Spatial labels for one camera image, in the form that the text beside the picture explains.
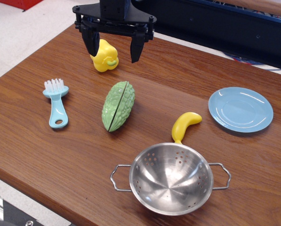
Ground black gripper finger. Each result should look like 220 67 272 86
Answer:
130 33 145 63
82 28 100 57

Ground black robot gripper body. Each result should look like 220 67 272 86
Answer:
72 0 157 42

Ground yellow toy banana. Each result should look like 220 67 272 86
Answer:
171 112 202 144

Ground yellow toy bell pepper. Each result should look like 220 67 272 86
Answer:
90 39 119 72

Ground light blue dish brush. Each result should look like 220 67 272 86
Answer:
43 79 69 129

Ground green toy bitter melon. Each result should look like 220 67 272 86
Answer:
102 81 135 132

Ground red box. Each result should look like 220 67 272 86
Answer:
0 0 42 10

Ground light blue plate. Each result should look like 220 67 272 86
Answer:
208 87 273 133

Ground blue and red cables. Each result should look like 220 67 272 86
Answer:
223 52 281 72

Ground black metal frame rail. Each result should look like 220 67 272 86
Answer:
132 0 281 69

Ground steel colander with handles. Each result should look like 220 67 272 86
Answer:
110 142 232 216

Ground black base plate with screw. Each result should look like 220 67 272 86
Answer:
0 198 43 226

